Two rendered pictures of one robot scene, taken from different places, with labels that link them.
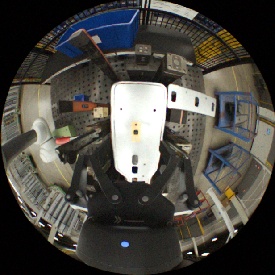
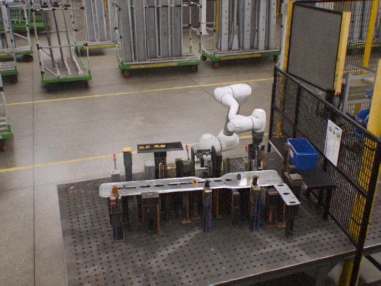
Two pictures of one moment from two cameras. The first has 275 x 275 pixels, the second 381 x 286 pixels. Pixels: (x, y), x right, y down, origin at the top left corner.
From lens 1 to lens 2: 322 cm
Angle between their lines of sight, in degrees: 72
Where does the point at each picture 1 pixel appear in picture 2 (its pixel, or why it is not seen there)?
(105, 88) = not seen: hidden behind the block
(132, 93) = (272, 175)
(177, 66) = (293, 176)
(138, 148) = (245, 179)
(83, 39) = (286, 147)
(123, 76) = not seen: hidden behind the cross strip
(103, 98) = (263, 192)
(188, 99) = (283, 190)
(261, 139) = not seen: outside the picture
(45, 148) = (215, 142)
